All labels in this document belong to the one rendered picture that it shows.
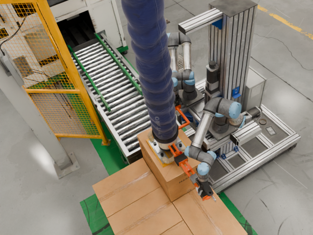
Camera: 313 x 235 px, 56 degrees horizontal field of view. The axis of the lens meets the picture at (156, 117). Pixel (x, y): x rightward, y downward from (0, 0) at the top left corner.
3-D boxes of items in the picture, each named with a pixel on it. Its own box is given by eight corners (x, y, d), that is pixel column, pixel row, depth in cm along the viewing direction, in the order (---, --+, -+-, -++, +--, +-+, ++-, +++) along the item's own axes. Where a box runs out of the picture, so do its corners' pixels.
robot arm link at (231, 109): (231, 112, 256) (221, 95, 207) (248, 117, 250) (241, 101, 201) (226, 124, 256) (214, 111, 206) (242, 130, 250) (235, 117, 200)
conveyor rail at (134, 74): (103, 43, 482) (99, 33, 467) (105, 42, 483) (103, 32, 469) (178, 137, 342) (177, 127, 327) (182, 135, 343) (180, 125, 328)
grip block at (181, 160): (173, 160, 249) (173, 156, 244) (183, 155, 251) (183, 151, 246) (178, 167, 244) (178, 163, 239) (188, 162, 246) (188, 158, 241)
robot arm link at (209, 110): (206, 91, 212) (181, 154, 209) (221, 95, 207) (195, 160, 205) (209, 95, 222) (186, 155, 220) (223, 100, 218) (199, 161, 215)
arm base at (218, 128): (221, 117, 272) (222, 110, 264) (232, 127, 263) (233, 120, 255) (208, 124, 268) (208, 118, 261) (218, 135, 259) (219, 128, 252)
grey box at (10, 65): (16, 75, 282) (-1, 50, 259) (21, 72, 283) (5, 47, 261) (20, 86, 270) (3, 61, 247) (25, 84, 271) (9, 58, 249)
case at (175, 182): (143, 156, 314) (136, 134, 284) (174, 139, 323) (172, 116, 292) (171, 202, 278) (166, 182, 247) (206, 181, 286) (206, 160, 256)
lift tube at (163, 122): (148, 130, 258) (123, 28, 179) (169, 119, 263) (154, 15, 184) (160, 148, 245) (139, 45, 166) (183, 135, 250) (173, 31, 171)
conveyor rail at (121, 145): (66, 59, 467) (61, 50, 452) (69, 58, 468) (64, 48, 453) (129, 164, 326) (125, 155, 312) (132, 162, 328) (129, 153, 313)
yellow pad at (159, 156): (146, 141, 278) (145, 138, 274) (155, 136, 280) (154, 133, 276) (162, 168, 257) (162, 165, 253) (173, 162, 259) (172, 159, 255)
